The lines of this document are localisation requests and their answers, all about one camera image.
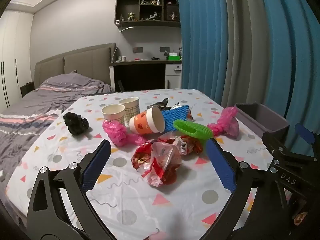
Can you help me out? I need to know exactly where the white wardrobe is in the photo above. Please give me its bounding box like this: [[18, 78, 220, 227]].
[[0, 10, 34, 110]]

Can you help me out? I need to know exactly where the pink plastic bag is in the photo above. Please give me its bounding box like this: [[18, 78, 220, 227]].
[[207, 107, 240, 138], [102, 120, 148, 147]]

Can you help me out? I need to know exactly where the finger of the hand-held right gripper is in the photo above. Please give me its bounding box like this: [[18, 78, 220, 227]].
[[294, 123, 320, 160], [262, 131, 295, 155]]

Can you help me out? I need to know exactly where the black snack wrapper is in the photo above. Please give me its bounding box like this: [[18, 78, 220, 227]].
[[146, 98, 173, 111], [174, 102, 193, 120]]

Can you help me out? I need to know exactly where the blue foam fruit net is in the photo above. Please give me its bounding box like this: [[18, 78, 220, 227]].
[[161, 105, 192, 132]]

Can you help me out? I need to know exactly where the red foil snack wrapper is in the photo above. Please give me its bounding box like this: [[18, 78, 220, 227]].
[[160, 134, 204, 155], [132, 141, 183, 187]]

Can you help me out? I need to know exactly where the group of shelf figurines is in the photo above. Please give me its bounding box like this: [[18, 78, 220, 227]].
[[119, 0, 179, 22]]

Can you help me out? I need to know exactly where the blue and grey curtain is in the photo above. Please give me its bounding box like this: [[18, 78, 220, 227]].
[[176, 0, 320, 135]]

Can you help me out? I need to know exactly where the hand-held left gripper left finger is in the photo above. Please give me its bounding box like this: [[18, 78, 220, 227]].
[[26, 139, 118, 240]]

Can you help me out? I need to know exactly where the patterned white tablecloth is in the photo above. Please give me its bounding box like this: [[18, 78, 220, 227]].
[[5, 89, 275, 240]]

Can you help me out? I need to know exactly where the grey striped blanket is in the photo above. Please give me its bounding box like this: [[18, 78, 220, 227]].
[[0, 71, 115, 188]]

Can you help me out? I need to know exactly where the green foam fruit net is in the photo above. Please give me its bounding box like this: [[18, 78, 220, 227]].
[[173, 119, 214, 140]]

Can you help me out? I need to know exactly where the orange paper cup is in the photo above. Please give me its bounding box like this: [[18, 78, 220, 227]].
[[129, 106, 165, 135]]

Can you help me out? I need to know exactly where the purple plastic bin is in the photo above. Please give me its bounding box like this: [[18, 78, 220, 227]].
[[235, 103, 290, 140]]

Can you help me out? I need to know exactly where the dark nightstand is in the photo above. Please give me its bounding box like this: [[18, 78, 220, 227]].
[[20, 82, 35, 97]]

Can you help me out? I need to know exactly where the dark wall shelf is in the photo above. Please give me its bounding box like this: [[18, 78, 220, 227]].
[[114, 0, 181, 28]]

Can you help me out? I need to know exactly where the black plastic bag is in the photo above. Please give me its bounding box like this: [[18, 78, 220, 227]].
[[63, 112, 90, 135]]

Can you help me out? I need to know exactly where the padded grey headboard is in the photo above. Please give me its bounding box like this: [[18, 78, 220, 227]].
[[34, 43, 117, 90]]

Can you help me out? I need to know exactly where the dark desk with white drawers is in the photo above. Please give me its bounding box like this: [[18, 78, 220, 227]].
[[109, 60, 182, 92]]

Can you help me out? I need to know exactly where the grid-patterned paper cup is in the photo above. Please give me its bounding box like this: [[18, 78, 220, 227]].
[[119, 97, 140, 127], [102, 104, 125, 126]]

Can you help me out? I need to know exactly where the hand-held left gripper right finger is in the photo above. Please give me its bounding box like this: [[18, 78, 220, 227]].
[[202, 137, 290, 240]]

